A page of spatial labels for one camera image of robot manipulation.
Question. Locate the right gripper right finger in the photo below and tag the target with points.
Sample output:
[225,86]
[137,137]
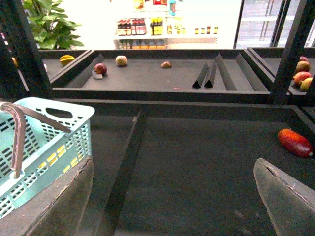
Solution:
[290,204]

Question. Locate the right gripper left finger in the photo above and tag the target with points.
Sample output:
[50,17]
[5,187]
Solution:
[56,211]

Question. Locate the light teal plastic basket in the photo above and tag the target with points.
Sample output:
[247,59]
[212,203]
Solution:
[57,138]

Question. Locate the brown basket handle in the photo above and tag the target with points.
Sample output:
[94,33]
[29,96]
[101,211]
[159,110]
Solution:
[19,140]

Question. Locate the red mango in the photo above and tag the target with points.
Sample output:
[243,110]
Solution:
[295,143]

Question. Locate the black fruit display tray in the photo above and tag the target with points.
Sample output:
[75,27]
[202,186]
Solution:
[186,169]

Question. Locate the yellow starfruit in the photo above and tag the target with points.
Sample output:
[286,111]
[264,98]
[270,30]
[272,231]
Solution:
[66,59]

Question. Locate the black upper display tray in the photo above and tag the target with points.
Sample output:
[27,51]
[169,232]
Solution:
[232,76]

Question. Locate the green potted plant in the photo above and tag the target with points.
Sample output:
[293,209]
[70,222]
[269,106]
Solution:
[51,28]

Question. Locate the grocery shelf with bottles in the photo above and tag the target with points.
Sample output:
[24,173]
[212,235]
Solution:
[162,24]

